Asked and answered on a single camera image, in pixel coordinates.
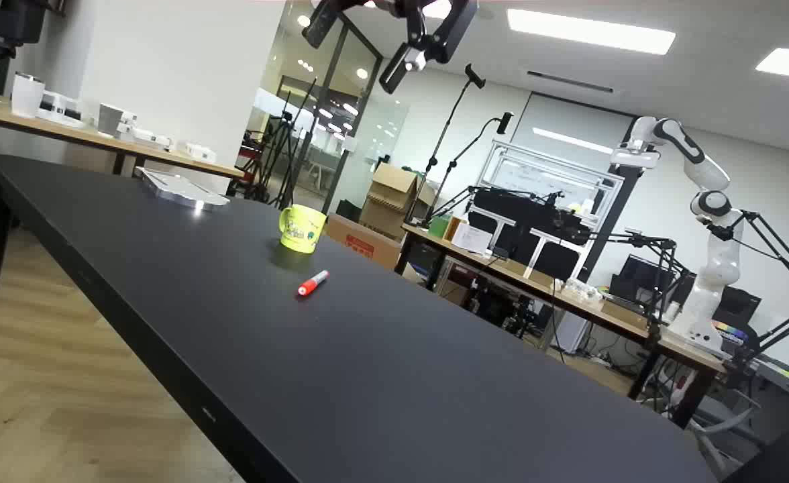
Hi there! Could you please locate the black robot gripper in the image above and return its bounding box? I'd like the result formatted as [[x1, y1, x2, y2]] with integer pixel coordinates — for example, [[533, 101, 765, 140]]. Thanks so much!
[[299, 0, 482, 95]]

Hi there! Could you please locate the red and white marker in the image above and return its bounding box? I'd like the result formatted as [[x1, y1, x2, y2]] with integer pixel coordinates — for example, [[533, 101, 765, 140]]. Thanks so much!
[[294, 267, 331, 299]]

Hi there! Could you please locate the yellow-green printed mug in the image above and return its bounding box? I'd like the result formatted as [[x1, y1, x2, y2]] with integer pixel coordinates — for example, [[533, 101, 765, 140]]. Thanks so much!
[[276, 200, 330, 254]]

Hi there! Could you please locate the tall black light stand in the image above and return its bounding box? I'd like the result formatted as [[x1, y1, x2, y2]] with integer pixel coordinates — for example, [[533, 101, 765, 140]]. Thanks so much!
[[419, 62, 488, 224]]

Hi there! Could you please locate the plain brown cardboard box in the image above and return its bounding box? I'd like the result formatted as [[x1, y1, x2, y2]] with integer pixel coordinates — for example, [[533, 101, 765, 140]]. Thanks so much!
[[360, 162, 436, 240]]

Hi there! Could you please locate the cardboard box with red print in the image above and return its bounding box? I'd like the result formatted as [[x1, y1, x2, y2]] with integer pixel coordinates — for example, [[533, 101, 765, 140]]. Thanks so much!
[[322, 212, 404, 271]]

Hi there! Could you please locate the black equipment on rack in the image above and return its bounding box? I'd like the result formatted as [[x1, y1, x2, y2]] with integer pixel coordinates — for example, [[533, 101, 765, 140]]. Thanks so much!
[[468, 184, 593, 250]]

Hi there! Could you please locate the silver metal mounting plate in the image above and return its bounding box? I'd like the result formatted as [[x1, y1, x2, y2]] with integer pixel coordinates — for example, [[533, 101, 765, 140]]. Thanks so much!
[[133, 162, 232, 212]]

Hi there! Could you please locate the wooden desk with small items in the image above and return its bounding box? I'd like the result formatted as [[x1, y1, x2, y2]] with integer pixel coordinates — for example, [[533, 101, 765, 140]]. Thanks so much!
[[0, 93, 247, 181]]

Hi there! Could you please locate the long wooden desk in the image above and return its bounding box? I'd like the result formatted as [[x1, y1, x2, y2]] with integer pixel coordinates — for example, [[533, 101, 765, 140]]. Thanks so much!
[[399, 221, 726, 429]]

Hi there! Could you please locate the small white box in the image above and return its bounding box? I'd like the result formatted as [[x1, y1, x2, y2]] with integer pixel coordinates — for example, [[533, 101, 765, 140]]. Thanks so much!
[[8, 71, 51, 121]]

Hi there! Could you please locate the black bulky equipment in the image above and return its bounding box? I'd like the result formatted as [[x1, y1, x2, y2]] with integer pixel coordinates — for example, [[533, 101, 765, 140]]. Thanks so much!
[[0, 0, 54, 70]]

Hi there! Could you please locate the small black monitor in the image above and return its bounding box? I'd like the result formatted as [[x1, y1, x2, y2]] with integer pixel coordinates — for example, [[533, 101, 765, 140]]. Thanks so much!
[[710, 284, 765, 330]]

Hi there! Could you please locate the black camera tripod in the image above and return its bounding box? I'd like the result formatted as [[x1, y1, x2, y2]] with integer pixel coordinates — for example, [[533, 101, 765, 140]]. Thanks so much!
[[255, 78, 323, 209]]

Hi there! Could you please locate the black stand with camera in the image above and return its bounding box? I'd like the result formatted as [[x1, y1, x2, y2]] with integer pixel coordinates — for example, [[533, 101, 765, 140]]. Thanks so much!
[[429, 110, 514, 224]]

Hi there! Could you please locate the white aluminium frame rack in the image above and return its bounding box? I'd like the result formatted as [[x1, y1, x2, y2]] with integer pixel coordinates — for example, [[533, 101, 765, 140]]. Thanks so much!
[[468, 137, 632, 278]]

